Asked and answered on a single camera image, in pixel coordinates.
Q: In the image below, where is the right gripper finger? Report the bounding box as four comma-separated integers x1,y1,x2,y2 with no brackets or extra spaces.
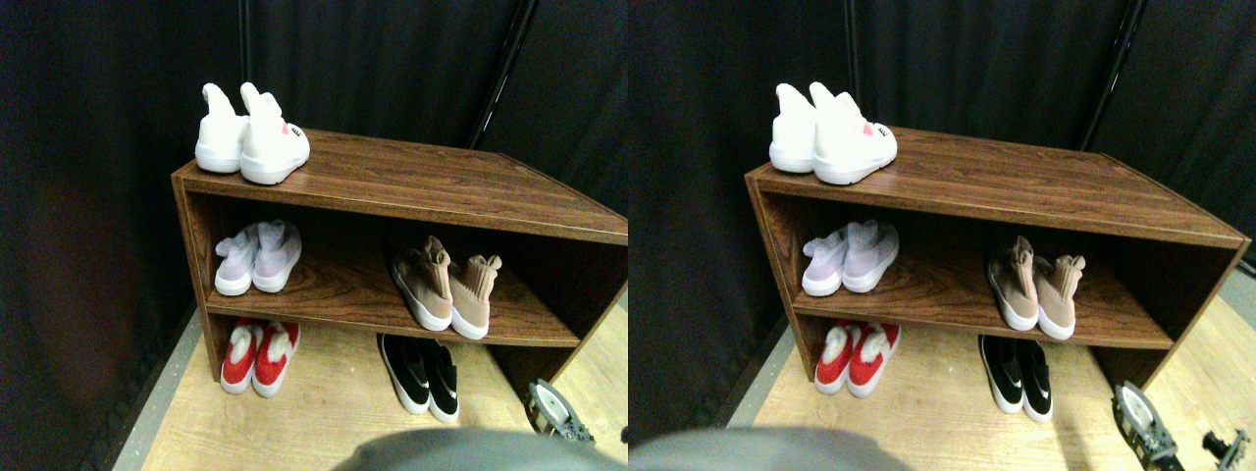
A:
1112,382,1179,470
527,380,596,447

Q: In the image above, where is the black shoe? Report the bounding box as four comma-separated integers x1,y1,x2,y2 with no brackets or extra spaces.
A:
378,334,433,414
422,339,461,424
1018,340,1055,423
978,335,1025,414

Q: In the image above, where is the tan shoe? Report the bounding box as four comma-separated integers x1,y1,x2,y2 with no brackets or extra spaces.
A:
986,235,1041,332
392,235,454,332
1035,254,1086,340
450,254,502,340

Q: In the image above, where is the brown shoe rack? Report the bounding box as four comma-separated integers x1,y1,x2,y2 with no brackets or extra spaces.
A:
172,128,628,393
744,126,1250,389

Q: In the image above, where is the red shoe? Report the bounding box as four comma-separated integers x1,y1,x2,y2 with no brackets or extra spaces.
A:
847,322,902,398
220,320,264,395
814,322,859,395
251,321,301,398

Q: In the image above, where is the lilac shoe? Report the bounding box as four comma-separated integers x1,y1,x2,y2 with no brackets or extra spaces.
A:
214,224,261,296
252,219,302,293
842,220,900,293
802,226,848,297

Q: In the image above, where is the white shoe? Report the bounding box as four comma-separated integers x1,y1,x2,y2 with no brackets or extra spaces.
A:
239,81,311,185
810,81,899,185
768,83,818,175
194,83,249,175

